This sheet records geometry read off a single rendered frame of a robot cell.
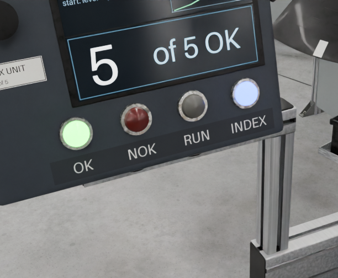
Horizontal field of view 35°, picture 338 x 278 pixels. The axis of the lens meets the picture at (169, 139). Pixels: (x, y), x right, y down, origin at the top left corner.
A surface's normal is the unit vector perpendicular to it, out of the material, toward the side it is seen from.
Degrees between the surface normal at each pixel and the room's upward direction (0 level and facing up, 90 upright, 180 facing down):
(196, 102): 71
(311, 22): 51
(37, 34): 75
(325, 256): 90
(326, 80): 90
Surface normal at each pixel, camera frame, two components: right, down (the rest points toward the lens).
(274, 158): 0.36, 0.44
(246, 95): 0.26, 0.23
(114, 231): -0.07, -0.87
